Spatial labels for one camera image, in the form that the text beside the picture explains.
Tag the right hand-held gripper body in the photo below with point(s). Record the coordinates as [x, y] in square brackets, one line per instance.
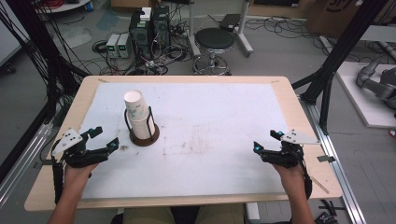
[288, 155]

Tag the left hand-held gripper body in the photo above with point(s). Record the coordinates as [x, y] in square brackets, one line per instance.
[77, 157]

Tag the person's left hand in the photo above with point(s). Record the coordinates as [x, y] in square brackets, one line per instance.
[77, 174]

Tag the person's right hand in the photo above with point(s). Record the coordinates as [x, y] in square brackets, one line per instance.
[292, 177]

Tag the stack of white paper cups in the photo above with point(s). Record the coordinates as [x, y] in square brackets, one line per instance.
[142, 129]

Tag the grey tape piece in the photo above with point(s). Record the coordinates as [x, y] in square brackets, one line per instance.
[326, 158]

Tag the thin wooden stick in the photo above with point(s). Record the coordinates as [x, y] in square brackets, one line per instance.
[319, 184]

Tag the white printed paper cup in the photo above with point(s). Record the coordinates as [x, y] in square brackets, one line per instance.
[136, 102]

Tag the white table mat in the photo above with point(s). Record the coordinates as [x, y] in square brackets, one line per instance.
[211, 130]

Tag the white table leg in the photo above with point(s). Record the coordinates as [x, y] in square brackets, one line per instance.
[252, 213]

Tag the black clamp tool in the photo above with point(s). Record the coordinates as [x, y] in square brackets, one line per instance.
[327, 214]

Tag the person's khaki trousers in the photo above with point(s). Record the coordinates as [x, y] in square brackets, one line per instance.
[149, 216]

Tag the grey power supply unit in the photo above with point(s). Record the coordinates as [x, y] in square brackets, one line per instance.
[124, 46]
[112, 46]

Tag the white floor board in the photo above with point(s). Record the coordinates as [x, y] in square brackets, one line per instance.
[361, 99]

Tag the white metal stand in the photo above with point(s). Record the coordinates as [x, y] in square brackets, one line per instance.
[243, 34]

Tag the black computer tower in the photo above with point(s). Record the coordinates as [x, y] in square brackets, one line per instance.
[161, 28]
[140, 34]

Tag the black round stool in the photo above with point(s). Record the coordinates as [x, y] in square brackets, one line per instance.
[214, 39]

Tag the black flat device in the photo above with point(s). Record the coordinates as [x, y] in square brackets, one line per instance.
[230, 21]

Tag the brown cardboard box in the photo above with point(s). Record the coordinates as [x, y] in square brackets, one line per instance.
[339, 15]

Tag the aluminium rail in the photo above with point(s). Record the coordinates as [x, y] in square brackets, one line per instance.
[28, 155]
[339, 174]

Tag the black metal frame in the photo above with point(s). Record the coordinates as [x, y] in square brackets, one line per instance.
[339, 53]

